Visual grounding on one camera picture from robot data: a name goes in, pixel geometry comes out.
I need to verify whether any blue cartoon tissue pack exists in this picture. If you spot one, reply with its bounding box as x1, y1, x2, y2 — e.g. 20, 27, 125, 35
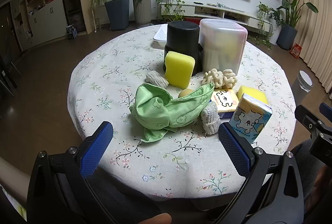
229, 94, 273, 144

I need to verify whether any white knitted roll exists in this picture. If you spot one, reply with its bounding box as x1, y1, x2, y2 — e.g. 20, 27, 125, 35
200, 101, 221, 136

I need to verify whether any yellow tissue pack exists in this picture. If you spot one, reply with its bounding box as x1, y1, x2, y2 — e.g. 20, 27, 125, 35
211, 89, 239, 119

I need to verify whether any green cloth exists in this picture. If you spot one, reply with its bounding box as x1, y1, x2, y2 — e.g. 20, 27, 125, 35
129, 83, 214, 143

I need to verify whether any cream knotted rope toy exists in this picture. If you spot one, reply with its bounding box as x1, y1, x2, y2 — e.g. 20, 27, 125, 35
201, 69, 237, 89

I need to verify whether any tan gourd sponge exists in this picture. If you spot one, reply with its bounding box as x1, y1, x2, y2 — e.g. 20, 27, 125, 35
178, 88, 194, 98

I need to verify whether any beige knitted roll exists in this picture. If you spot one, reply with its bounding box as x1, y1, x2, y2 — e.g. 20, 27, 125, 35
145, 70, 169, 89

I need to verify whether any yellow sponge block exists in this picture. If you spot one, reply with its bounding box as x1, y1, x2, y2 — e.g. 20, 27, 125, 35
164, 51, 195, 90

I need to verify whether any white foam tray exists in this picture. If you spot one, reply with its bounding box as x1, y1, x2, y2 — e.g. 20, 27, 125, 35
153, 24, 168, 47

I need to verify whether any grey cylindrical trash bin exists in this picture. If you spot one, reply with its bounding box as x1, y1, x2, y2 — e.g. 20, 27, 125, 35
292, 70, 313, 106

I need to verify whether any red box on floor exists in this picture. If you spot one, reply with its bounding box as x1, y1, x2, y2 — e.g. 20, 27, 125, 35
289, 43, 302, 59

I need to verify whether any beige curtain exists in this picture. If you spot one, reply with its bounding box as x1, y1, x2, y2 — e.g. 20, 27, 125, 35
295, 0, 331, 95

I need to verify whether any large-leaf plant in dark pot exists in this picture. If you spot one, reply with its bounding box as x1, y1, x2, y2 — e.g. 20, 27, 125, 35
269, 0, 319, 51

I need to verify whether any small plant by console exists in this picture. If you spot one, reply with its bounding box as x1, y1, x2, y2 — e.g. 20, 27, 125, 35
249, 2, 282, 50

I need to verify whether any translucent plastic container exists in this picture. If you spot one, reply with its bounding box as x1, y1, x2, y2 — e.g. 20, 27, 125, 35
199, 18, 248, 73

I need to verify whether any blue box on floor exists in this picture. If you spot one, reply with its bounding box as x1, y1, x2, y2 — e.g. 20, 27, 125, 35
66, 25, 78, 39

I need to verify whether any black cylindrical container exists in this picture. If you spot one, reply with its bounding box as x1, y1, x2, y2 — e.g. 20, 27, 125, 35
164, 21, 203, 76

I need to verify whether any plant in ribbed white pot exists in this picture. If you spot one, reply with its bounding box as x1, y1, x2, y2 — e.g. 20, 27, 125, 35
133, 0, 151, 28

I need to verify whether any white tv console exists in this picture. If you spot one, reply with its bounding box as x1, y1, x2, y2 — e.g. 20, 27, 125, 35
161, 2, 276, 30

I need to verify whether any trailing green vine plant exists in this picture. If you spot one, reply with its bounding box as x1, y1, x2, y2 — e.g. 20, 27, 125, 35
155, 0, 185, 23

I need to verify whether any white wall cabinet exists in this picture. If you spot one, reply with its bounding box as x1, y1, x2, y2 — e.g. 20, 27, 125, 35
11, 0, 67, 50

